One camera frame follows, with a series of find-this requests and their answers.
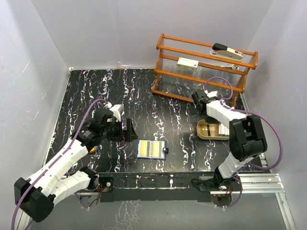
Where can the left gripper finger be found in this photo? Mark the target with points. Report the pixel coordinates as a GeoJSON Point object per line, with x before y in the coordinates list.
{"type": "Point", "coordinates": [130, 129]}
{"type": "Point", "coordinates": [130, 137]}

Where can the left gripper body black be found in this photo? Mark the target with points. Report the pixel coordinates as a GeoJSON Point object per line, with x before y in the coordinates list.
{"type": "Point", "coordinates": [114, 132]}

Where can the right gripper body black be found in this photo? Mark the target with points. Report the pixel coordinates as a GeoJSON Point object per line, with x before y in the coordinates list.
{"type": "Point", "coordinates": [206, 120]}

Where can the gold card grey stripe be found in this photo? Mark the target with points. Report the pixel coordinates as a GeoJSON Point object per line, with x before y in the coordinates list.
{"type": "Point", "coordinates": [145, 148]}

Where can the blue card holder wallet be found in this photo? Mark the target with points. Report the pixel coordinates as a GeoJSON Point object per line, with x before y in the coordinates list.
{"type": "Point", "coordinates": [166, 151]}

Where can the yellow black striped card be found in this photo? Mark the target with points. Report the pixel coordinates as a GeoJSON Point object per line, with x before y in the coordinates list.
{"type": "Point", "coordinates": [158, 149]}

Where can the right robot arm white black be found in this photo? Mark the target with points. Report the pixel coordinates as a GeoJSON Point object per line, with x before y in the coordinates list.
{"type": "Point", "coordinates": [246, 137]}

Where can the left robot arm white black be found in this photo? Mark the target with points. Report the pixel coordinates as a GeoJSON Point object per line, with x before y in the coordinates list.
{"type": "Point", "coordinates": [37, 195]}

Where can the white cards in tray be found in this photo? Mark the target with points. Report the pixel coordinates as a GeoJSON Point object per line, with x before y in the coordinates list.
{"type": "Point", "coordinates": [223, 131]}

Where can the orange wooden shelf rack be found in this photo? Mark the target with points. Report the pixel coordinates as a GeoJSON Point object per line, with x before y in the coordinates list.
{"type": "Point", "coordinates": [227, 76]}

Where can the beige plastic tray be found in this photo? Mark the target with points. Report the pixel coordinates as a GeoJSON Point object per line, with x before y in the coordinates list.
{"type": "Point", "coordinates": [208, 131]}

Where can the white staples box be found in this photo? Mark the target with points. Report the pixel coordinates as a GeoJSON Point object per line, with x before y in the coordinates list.
{"type": "Point", "coordinates": [187, 64]}

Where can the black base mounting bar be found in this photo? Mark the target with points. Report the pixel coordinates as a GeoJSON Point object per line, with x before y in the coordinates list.
{"type": "Point", "coordinates": [161, 186]}

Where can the black beige stapler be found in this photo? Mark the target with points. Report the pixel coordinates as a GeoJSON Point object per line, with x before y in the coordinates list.
{"type": "Point", "coordinates": [223, 51]}

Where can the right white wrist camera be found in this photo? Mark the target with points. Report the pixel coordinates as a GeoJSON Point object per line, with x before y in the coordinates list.
{"type": "Point", "coordinates": [211, 94]}

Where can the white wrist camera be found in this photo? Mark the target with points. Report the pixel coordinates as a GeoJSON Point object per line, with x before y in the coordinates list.
{"type": "Point", "coordinates": [211, 94]}
{"type": "Point", "coordinates": [117, 110]}

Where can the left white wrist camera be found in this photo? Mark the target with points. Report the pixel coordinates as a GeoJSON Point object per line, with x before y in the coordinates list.
{"type": "Point", "coordinates": [117, 110]}

